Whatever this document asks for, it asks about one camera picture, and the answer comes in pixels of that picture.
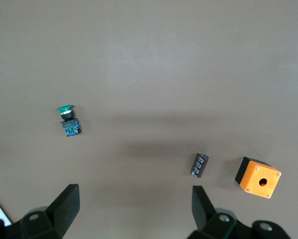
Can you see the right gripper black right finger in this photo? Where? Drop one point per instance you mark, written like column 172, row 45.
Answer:
column 201, row 206

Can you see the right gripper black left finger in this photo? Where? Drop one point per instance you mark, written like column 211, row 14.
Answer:
column 64, row 209

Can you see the green mushroom push button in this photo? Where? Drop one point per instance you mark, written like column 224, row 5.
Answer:
column 70, row 127

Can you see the small black terminal block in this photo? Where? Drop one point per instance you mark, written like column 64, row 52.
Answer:
column 200, row 165

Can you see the orange black button enclosure box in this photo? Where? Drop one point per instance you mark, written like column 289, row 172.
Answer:
column 261, row 183

